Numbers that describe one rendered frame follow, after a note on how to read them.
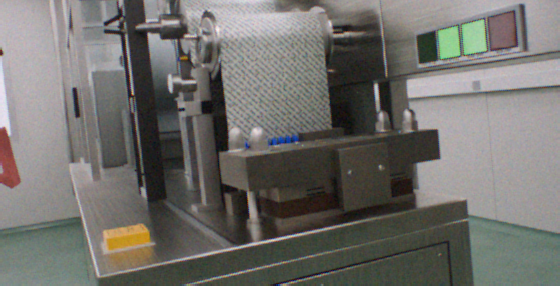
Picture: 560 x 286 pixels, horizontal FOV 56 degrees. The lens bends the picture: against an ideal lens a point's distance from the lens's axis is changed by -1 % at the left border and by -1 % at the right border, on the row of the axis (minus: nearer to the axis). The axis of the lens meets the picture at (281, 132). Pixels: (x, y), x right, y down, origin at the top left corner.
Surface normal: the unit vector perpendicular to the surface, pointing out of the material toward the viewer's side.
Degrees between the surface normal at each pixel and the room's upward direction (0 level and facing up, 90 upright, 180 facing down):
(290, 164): 90
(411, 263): 90
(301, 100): 90
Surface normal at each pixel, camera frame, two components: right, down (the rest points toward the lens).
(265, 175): 0.39, 0.00
